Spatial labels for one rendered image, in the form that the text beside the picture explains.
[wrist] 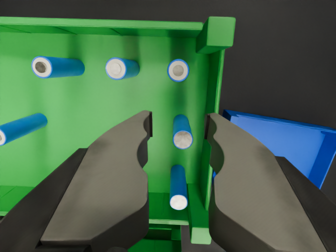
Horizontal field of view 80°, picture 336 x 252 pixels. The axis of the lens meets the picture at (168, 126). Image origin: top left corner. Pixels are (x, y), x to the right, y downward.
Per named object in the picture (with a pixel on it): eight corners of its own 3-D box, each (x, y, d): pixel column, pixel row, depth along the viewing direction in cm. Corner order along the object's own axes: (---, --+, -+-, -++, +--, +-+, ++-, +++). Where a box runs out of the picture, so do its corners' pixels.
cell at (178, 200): (187, 210, 20) (184, 176, 26) (188, 194, 19) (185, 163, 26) (169, 210, 20) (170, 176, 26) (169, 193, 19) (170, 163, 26)
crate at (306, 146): (329, 126, 57) (353, 135, 49) (304, 188, 62) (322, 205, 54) (223, 108, 56) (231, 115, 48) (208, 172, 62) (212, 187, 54)
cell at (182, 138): (192, 150, 18) (188, 129, 24) (193, 130, 18) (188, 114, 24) (172, 149, 18) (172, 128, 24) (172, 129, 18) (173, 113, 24)
